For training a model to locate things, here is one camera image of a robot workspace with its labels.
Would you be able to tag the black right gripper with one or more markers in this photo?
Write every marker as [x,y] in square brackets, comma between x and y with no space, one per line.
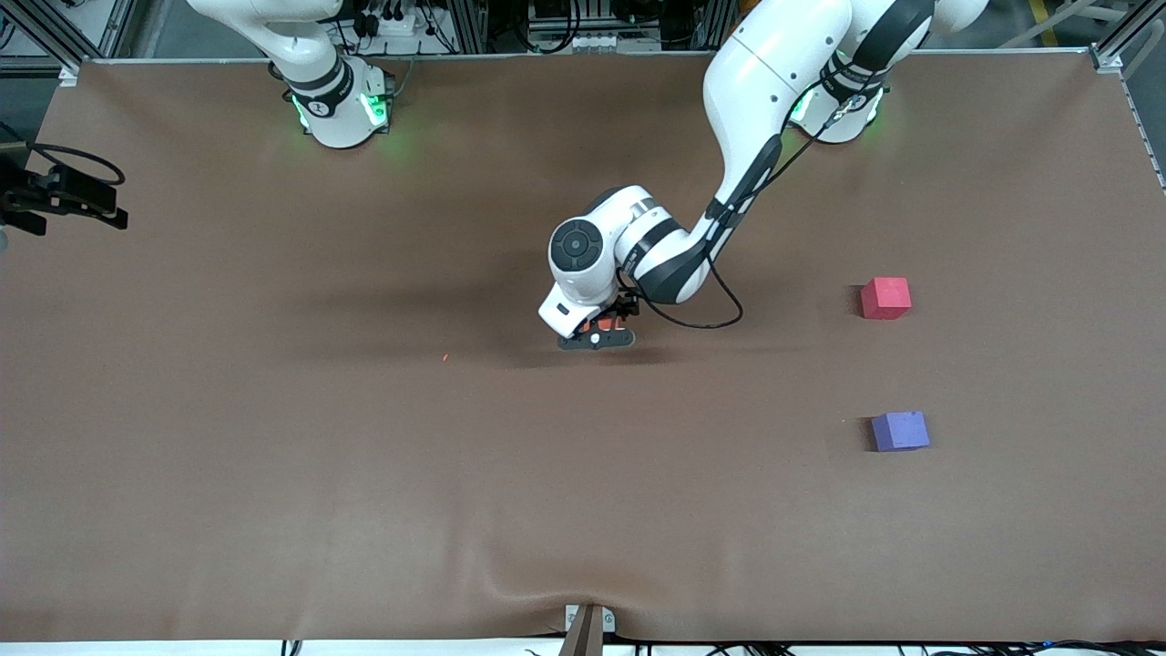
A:
[56,192]

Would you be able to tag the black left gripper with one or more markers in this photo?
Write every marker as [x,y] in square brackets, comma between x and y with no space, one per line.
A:
[625,306]

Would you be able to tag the orange foam block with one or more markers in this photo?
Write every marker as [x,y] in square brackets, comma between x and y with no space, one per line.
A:
[608,324]

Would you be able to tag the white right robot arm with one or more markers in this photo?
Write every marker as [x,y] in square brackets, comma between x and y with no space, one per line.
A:
[328,100]

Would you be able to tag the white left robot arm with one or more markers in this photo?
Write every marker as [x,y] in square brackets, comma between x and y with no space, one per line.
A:
[774,73]

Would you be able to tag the brown table mat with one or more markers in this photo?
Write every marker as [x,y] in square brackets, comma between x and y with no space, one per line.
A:
[273,410]

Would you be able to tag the red foam block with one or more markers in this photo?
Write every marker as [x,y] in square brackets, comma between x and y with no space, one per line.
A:
[885,298]

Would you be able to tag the white terminal block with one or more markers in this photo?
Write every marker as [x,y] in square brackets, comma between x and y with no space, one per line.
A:
[574,41]

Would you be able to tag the purple foam block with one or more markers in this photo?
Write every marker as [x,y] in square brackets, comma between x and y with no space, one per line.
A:
[900,431]

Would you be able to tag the metal table clamp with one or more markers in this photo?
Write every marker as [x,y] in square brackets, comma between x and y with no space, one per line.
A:
[584,633]

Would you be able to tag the white power strip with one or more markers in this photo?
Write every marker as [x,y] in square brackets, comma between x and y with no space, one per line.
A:
[401,23]

